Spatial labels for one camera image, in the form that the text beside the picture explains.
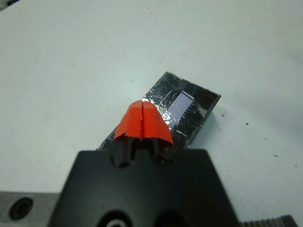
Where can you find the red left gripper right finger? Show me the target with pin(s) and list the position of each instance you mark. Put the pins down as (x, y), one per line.
(154, 125)

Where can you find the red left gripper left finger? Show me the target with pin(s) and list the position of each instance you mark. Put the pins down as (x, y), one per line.
(132, 123)

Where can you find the black taped box lid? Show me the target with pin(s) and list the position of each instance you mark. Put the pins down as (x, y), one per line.
(189, 111)

